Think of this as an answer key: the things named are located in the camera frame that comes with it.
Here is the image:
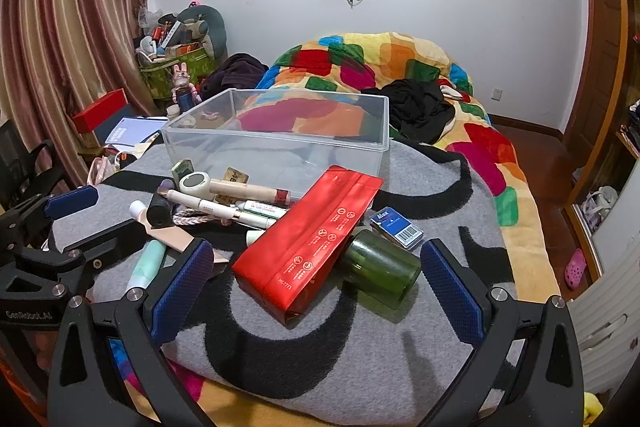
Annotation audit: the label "pink clog shoe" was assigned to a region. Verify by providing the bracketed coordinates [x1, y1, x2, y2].
[564, 248, 587, 292]

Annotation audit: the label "red foil pouch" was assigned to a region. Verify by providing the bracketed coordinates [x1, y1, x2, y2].
[231, 165, 385, 326]

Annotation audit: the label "blue white notebook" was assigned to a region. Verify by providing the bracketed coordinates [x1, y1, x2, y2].
[104, 117, 168, 146]

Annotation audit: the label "dark brown cloth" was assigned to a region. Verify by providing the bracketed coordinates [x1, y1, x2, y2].
[200, 53, 271, 98]

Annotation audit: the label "beige cosmetic tube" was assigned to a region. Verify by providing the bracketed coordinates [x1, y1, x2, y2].
[129, 200, 232, 265]

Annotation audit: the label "wooden wardrobe shelf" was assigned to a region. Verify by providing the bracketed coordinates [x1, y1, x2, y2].
[565, 97, 640, 283]

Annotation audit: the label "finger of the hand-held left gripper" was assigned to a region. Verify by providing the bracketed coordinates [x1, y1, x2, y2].
[60, 218, 150, 268]
[42, 185, 100, 220]

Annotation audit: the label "grey black patterned blanket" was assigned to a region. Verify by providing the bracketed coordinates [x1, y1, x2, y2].
[47, 139, 523, 413]

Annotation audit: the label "white ribbed suitcase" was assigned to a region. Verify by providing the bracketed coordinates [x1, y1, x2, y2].
[570, 252, 640, 393]

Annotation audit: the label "clear plastic storage bin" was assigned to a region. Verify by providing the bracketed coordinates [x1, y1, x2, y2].
[161, 88, 390, 188]

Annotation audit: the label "green storage box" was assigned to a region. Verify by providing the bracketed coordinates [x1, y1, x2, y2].
[139, 47, 213, 100]

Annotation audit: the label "white bag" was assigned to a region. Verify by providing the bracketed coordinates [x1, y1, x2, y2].
[580, 186, 620, 228]

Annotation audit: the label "blue card box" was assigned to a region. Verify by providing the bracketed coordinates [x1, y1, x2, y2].
[370, 206, 425, 252]

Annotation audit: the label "pink braided rope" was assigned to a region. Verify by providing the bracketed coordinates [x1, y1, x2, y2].
[172, 208, 226, 226]

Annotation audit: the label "black purple cosmetic bottle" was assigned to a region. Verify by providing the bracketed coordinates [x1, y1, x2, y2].
[149, 179, 177, 229]

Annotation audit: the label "pink bag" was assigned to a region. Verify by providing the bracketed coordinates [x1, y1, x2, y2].
[87, 155, 118, 185]

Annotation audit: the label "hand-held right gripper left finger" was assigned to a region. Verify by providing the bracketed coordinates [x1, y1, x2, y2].
[47, 237, 216, 427]

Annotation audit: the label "mint green tube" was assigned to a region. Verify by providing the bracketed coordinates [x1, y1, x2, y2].
[125, 239, 168, 293]

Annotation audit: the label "wooden cylinder with red end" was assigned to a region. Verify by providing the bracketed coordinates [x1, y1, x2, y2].
[209, 179, 292, 206]

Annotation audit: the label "bunny figure toy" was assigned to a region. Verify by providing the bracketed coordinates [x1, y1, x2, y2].
[171, 63, 202, 110]

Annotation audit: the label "striped pink curtain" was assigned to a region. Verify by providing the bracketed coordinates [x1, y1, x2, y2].
[0, 0, 166, 188]

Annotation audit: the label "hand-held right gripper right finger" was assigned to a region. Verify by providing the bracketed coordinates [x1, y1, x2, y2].
[420, 238, 586, 427]

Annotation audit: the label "black chair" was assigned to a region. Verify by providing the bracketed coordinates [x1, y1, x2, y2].
[0, 119, 66, 212]

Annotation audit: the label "white round tape roll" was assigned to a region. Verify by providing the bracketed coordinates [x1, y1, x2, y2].
[179, 172, 212, 198]

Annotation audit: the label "white toothpaste tube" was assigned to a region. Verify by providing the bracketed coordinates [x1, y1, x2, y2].
[235, 200, 291, 220]

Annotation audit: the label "colourful patchwork blanket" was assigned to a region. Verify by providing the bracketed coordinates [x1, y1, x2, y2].
[100, 32, 563, 427]

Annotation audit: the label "black clothes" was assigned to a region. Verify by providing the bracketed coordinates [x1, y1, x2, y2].
[387, 79, 458, 145]

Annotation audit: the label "yellow plush toy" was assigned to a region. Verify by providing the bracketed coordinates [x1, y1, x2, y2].
[582, 392, 608, 427]

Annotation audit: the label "white pen-shaped device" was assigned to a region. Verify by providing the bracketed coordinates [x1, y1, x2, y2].
[167, 189, 278, 229]

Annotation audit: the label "wooden door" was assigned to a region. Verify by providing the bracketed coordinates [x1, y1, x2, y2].
[565, 0, 631, 158]

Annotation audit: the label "red box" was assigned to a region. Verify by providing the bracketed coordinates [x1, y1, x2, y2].
[71, 89, 128, 132]

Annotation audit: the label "teal tape roll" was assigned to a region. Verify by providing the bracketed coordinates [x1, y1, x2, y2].
[339, 228, 422, 310]

